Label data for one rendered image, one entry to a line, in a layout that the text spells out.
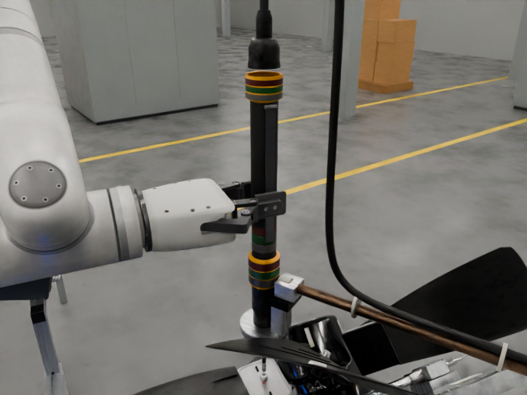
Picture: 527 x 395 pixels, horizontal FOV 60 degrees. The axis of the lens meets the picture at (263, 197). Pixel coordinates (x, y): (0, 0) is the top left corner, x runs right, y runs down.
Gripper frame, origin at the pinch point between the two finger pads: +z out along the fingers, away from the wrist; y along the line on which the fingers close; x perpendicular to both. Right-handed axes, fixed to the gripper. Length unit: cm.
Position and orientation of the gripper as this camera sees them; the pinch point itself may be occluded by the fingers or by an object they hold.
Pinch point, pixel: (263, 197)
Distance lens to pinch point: 58.1
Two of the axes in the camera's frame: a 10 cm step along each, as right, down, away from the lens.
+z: 9.2, -1.7, 3.6
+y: 4.0, 3.8, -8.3
